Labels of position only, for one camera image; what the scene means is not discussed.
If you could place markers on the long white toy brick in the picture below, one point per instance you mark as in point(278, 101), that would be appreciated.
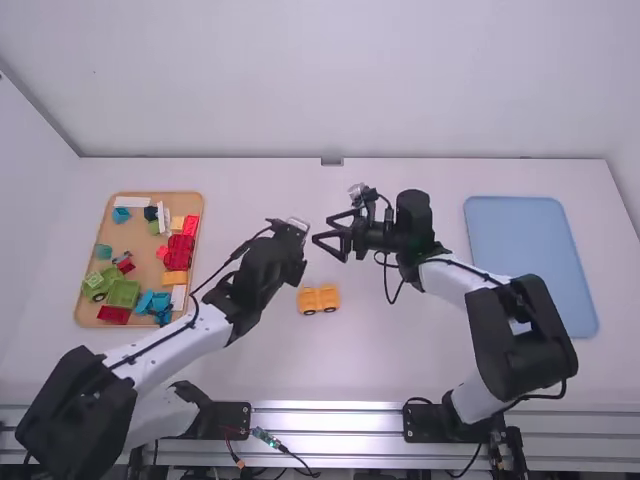
point(162, 217)

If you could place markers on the tan tray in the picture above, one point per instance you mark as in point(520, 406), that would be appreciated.
point(145, 252)

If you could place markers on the green wheeled toy brick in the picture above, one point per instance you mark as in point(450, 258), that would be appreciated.
point(100, 282)

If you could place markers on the teal toy brick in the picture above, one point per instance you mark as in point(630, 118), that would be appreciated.
point(103, 252)

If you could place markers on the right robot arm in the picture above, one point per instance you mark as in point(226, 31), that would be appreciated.
point(450, 277)

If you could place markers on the pink toy brick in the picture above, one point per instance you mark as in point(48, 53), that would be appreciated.
point(162, 252)

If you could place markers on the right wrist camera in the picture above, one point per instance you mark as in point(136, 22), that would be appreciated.
point(357, 194)

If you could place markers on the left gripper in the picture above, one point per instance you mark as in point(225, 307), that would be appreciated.
point(291, 260)

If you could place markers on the dark blue toy brick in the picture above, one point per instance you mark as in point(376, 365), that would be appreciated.
point(150, 213)

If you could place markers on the pale yellow toy brick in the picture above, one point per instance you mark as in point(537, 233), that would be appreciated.
point(178, 223)

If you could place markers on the large red toy brick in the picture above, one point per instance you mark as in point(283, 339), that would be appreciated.
point(180, 252)

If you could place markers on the blue mat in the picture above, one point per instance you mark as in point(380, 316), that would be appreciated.
point(525, 250)

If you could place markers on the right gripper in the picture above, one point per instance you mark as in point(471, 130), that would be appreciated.
point(372, 237)

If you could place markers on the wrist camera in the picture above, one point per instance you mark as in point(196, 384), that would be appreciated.
point(357, 194)
point(299, 224)

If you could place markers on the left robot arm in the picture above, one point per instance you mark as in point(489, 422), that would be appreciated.
point(165, 345)

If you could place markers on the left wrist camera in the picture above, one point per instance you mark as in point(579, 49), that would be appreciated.
point(299, 224)

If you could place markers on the silver rails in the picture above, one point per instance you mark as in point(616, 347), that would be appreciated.
point(325, 420)

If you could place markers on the yellow toy car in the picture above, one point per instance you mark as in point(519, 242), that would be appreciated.
point(317, 297)

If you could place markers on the red and grey toy brick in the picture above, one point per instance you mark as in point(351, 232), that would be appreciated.
point(125, 265)

